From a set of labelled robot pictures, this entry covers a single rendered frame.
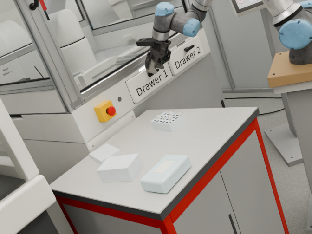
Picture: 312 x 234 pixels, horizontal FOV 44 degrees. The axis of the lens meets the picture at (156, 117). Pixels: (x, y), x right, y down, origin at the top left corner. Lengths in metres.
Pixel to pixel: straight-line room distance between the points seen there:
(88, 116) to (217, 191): 0.64
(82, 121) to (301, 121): 0.92
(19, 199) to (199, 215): 0.54
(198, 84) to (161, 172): 1.10
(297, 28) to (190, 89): 0.83
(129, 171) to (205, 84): 1.10
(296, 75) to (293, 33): 0.19
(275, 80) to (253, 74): 2.05
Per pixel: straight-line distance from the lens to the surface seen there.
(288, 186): 2.35
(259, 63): 3.58
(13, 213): 1.22
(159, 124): 1.54
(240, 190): 1.43
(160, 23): 1.67
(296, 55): 1.68
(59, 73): 1.58
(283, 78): 1.61
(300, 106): 1.72
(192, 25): 1.63
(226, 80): 3.86
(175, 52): 2.04
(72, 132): 1.68
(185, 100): 2.09
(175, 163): 1.19
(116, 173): 1.30
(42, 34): 1.56
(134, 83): 1.80
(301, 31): 1.50
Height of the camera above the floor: 1.35
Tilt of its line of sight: 20 degrees down
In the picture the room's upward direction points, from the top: 21 degrees counter-clockwise
